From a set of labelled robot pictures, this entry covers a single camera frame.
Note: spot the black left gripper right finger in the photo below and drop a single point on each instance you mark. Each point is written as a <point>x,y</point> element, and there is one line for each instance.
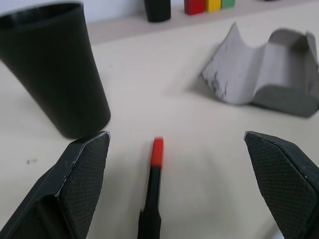
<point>281,179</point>

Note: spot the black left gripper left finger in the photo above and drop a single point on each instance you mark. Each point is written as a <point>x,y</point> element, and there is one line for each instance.
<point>74,184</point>

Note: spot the black pen with red cap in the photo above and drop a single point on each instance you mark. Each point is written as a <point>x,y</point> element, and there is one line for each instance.
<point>154,184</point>

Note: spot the black ribbed pen cup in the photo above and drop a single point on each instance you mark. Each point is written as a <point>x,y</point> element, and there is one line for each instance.
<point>52,72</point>

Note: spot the green wooden block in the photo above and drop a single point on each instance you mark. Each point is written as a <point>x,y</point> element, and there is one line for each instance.
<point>228,3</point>

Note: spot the yellow wooden block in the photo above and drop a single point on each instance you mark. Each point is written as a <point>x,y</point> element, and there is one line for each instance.
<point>213,5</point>

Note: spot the black rounded cup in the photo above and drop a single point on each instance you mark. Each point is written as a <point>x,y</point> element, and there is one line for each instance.
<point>158,10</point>

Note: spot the red wooden block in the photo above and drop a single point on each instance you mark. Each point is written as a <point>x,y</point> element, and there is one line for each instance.
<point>194,6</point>

